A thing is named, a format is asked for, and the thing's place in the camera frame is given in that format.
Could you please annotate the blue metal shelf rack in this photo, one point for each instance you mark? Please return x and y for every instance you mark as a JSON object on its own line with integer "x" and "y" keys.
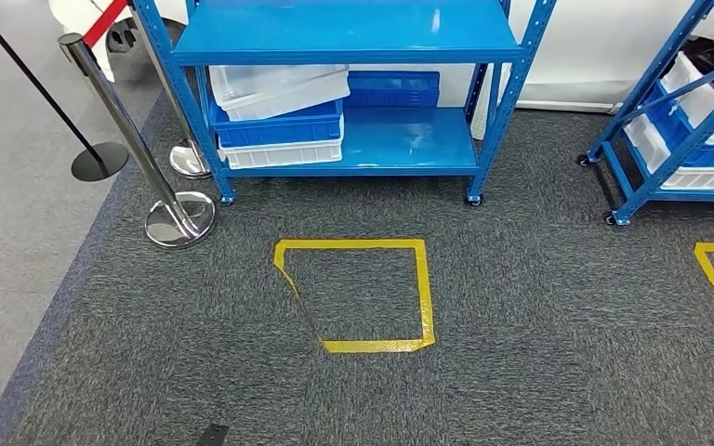
{"x": 345, "y": 31}

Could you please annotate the white plastic bin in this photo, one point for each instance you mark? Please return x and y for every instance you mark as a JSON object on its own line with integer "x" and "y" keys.
{"x": 283, "y": 157}

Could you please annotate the blue plastic crate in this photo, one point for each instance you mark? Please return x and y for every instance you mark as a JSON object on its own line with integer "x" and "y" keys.
{"x": 394, "y": 89}

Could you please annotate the clear plastic bin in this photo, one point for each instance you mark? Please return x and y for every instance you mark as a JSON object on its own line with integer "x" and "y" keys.
{"x": 283, "y": 92}

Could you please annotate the white perforated plastic crate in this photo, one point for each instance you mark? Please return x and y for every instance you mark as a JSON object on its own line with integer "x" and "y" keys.
{"x": 483, "y": 117}

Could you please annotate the black robot foot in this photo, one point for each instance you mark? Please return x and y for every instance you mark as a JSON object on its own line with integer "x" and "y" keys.
{"x": 212, "y": 436}

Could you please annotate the white car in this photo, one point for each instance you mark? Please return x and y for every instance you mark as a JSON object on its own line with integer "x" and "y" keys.
{"x": 579, "y": 49}

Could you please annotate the blue metal rack on castors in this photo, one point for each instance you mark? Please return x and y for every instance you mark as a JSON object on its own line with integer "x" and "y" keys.
{"x": 652, "y": 175}

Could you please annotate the red barrier belt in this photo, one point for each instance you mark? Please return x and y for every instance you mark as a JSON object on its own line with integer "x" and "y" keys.
{"x": 104, "y": 21}

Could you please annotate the blue storage bin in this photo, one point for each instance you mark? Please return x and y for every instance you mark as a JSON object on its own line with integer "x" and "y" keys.
{"x": 671, "y": 126}

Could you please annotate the black stanchion post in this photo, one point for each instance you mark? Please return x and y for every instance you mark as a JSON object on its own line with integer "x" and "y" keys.
{"x": 98, "y": 161}

